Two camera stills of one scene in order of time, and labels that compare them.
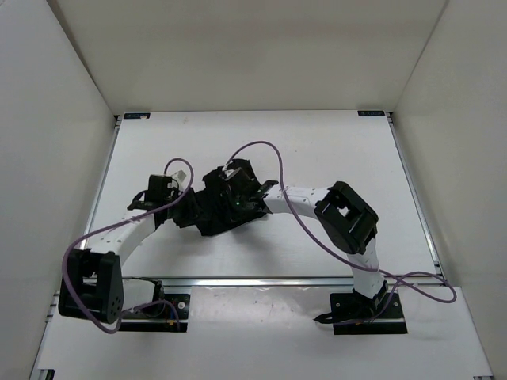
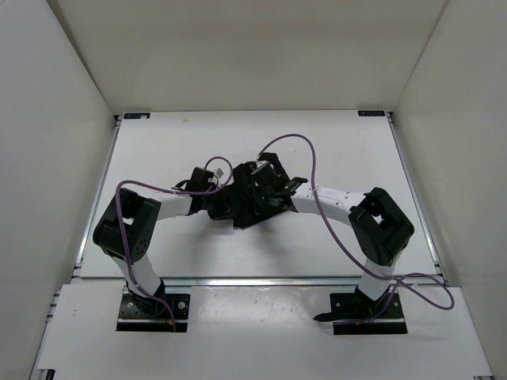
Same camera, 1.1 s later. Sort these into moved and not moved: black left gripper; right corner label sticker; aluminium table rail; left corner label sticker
Moved: black left gripper
Not moved: left corner label sticker; right corner label sticker; aluminium table rail
